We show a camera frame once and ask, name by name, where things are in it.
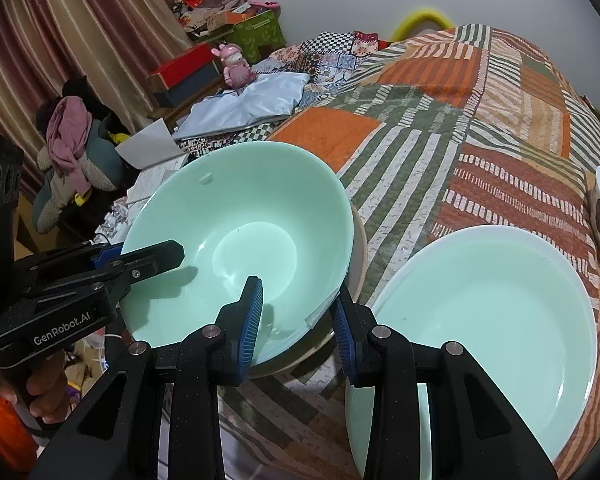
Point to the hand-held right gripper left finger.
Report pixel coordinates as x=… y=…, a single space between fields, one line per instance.
x=250 y=330

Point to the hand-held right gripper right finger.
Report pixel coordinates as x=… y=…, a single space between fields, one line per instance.
x=344 y=340

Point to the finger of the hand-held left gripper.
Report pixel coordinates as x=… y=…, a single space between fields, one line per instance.
x=155 y=257
x=105 y=256

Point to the large white plate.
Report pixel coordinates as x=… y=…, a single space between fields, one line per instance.
x=406 y=267

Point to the green bowl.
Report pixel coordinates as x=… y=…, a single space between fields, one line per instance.
x=260 y=200

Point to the green plate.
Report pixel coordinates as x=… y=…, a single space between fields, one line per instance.
x=480 y=320

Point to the person's left forearm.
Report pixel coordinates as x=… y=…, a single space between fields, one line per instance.
x=5 y=430

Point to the person's left hand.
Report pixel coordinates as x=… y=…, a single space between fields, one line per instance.
x=50 y=390

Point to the paper leaflets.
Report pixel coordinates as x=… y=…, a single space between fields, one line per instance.
x=117 y=220

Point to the open white book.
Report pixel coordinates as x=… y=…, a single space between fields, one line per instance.
x=152 y=180

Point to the grey stuffed toy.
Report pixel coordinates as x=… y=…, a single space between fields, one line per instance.
x=102 y=160

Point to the pink scarf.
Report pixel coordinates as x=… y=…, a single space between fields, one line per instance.
x=70 y=135

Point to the white paper sheet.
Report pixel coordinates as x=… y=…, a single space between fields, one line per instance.
x=147 y=145

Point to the dark blue box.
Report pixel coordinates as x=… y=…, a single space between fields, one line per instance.
x=190 y=90

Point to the white cloth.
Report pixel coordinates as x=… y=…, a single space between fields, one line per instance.
x=260 y=100

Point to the red box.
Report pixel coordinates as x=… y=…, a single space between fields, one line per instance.
x=185 y=67

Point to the striped curtain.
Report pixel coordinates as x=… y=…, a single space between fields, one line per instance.
x=80 y=25

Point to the pink toy figure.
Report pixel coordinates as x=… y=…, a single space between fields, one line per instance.
x=235 y=67

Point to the green box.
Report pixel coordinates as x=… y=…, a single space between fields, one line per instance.
x=257 y=35

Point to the striped patchwork blanket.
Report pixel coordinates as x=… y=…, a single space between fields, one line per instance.
x=480 y=125

